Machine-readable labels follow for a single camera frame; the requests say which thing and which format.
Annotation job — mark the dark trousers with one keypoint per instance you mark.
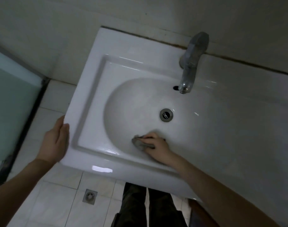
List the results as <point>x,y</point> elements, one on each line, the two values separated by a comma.
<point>144,208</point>

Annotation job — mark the metal floor drain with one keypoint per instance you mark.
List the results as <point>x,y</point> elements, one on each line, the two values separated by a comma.
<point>90,196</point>

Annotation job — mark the metal sink drain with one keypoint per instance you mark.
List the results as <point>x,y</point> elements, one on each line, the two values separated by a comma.
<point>167,114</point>

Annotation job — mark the white ceramic sink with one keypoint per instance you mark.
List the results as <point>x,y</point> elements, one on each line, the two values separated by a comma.
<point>139,99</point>

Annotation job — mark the grey cleaning cloth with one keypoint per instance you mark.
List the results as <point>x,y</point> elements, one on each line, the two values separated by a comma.
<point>140,144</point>

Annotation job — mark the person's left thumb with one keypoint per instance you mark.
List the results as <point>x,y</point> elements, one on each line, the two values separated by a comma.
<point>66,133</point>

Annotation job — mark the person's left hand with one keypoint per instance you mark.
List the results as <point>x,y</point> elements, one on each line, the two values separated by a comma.
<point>52,144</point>

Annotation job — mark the person's right forearm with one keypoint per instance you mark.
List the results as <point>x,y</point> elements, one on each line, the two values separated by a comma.
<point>217,193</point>

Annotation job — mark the person's left forearm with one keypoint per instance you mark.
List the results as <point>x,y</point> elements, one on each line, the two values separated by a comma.
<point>20,189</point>

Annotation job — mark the brown wooden cabinet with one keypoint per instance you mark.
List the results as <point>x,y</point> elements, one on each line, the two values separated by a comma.
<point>202,216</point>

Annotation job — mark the chrome faucet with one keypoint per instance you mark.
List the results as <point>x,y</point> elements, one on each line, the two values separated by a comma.
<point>191,61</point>

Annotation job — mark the person's right fingers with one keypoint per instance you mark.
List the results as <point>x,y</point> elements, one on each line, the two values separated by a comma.
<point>152,138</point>

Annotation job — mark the frosted glass door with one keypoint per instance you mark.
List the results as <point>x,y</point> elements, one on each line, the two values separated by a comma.
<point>11,103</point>

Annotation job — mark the person's right hand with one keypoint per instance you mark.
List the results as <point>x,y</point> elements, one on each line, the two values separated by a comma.
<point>160,150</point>

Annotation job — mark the black door frame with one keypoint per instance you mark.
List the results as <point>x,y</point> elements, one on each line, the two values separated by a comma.
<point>28,125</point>

